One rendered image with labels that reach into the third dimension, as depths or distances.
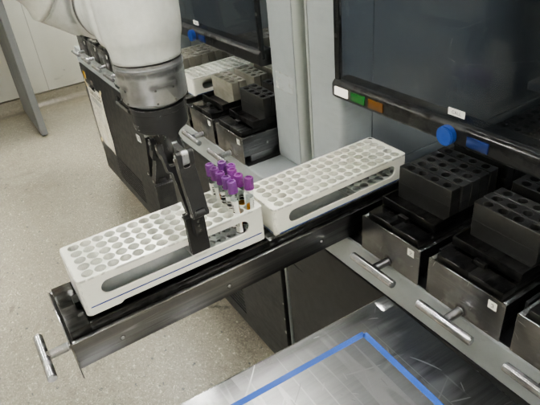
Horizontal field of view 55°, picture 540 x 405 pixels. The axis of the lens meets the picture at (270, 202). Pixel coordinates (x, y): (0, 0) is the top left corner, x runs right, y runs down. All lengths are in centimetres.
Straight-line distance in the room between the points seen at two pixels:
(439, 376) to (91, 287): 46
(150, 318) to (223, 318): 112
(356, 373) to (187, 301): 30
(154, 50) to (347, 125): 50
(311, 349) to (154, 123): 35
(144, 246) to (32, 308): 148
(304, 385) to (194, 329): 129
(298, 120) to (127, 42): 59
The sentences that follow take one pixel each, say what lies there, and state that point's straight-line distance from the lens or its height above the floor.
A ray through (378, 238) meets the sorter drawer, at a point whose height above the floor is 78.
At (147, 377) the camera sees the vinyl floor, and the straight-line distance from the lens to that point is 180.
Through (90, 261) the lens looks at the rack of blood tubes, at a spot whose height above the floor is 88.
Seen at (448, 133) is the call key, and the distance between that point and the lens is 79.
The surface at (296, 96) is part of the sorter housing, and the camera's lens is 115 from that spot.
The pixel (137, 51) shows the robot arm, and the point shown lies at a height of 116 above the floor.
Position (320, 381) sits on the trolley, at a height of 82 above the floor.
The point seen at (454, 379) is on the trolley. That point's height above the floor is 82.
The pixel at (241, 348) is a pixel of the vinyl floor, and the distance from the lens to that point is 181.
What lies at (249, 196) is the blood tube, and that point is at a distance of 81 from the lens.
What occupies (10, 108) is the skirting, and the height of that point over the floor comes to 4.
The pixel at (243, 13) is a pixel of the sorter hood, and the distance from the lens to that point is 123.
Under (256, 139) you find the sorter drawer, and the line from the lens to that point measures 125.
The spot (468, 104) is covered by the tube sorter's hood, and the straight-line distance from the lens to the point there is 79.
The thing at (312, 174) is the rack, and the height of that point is 86.
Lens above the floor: 132
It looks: 32 degrees down
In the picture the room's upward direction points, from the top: 6 degrees counter-clockwise
